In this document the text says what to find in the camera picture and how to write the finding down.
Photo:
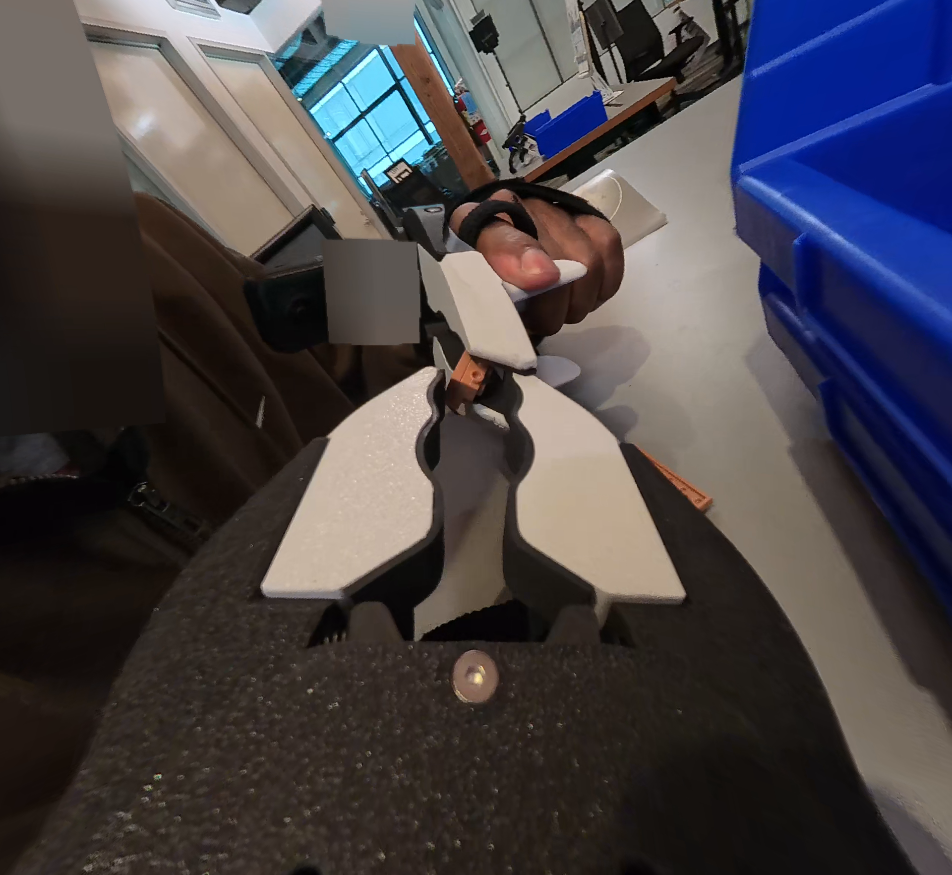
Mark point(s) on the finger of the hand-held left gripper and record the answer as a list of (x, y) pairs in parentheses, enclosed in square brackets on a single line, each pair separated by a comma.
[(558, 373), (476, 302)]

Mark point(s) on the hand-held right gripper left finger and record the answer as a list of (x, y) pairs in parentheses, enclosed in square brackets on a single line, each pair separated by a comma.
[(357, 510)]

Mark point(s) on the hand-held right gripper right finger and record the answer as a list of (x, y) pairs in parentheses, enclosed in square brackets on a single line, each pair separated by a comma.
[(587, 518)]

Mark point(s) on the small brown square brick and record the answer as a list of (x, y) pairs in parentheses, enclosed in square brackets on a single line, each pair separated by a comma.
[(467, 373)]

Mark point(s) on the blue plastic bin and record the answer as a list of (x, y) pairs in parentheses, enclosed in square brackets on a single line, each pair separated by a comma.
[(855, 183)]

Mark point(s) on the person's left hand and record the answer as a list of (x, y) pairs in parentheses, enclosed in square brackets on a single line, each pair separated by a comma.
[(587, 257)]

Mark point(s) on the grey board on stand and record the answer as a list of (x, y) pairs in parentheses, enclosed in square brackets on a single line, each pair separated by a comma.
[(297, 239)]

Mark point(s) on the flat brown board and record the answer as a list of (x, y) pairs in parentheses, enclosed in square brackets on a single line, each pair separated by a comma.
[(692, 492)]

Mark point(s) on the red fire extinguisher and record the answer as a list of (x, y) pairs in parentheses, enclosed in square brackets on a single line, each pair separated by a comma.
[(483, 129)]

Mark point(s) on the wooden column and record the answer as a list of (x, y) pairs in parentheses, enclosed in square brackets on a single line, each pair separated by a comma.
[(439, 108)]

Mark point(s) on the long wooden desk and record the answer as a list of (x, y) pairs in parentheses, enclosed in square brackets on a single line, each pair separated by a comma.
[(617, 116)]

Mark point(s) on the black studio light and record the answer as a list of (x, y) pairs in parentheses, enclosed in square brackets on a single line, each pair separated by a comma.
[(485, 34)]

